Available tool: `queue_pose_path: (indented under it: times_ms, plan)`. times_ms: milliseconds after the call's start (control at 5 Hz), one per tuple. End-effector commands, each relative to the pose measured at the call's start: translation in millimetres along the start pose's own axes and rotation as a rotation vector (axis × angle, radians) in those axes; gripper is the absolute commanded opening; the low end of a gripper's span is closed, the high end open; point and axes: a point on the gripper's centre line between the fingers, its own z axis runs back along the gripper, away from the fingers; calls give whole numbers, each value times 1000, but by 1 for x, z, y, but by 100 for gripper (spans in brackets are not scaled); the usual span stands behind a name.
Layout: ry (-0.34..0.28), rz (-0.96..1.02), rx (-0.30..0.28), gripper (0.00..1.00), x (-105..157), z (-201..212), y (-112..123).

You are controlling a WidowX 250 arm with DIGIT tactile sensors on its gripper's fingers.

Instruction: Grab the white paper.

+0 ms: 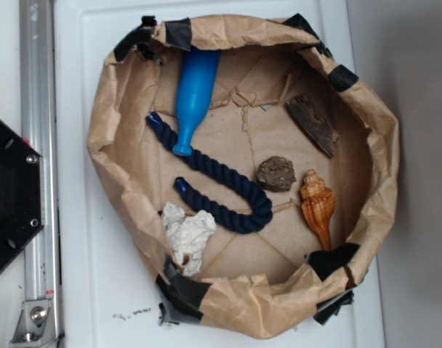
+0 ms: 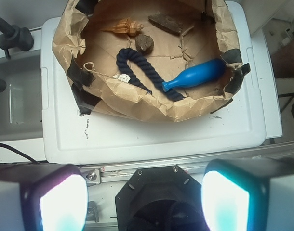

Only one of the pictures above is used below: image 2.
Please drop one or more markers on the crumpled brown paper bag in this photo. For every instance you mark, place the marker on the crumpled brown paper bag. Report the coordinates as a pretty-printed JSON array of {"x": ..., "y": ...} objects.
[{"x": 91, "y": 57}]

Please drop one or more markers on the blue plastic bowling pin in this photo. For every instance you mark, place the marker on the blue plastic bowling pin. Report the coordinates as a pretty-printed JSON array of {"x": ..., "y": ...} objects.
[{"x": 197, "y": 75}]

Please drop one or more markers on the white plastic bin lid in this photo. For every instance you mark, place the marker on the white plastic bin lid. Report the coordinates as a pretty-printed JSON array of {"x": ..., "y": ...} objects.
[{"x": 98, "y": 138}]

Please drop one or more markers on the orange spiral seashell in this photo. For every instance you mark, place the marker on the orange spiral seashell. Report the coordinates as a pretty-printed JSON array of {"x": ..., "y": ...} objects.
[{"x": 125, "y": 26}]

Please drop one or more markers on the black octagonal mount plate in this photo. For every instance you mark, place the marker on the black octagonal mount plate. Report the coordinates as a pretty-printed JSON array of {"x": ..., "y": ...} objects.
[{"x": 160, "y": 199}]

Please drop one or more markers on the black clamp knob handle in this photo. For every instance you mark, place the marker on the black clamp knob handle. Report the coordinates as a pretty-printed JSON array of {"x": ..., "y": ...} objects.
[{"x": 13, "y": 36}]

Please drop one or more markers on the crumpled white paper ball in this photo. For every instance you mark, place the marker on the crumpled white paper ball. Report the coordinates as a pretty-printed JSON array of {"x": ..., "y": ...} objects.
[{"x": 122, "y": 77}]

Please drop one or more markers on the clear plastic storage bin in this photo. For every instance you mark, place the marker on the clear plastic storage bin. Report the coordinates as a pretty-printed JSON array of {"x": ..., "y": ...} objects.
[{"x": 20, "y": 97}]

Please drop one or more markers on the grey brown rock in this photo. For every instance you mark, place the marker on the grey brown rock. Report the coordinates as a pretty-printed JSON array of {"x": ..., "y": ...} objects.
[{"x": 144, "y": 44}]

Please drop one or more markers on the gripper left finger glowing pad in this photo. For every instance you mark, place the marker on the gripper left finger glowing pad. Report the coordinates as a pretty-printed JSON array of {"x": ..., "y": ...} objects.
[{"x": 42, "y": 197}]

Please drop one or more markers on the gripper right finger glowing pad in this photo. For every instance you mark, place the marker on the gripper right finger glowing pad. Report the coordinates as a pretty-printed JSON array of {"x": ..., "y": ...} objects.
[{"x": 249, "y": 194}]

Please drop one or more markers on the dark wood bark piece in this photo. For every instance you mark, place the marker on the dark wood bark piece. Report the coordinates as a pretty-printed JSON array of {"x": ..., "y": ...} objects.
[{"x": 175, "y": 24}]

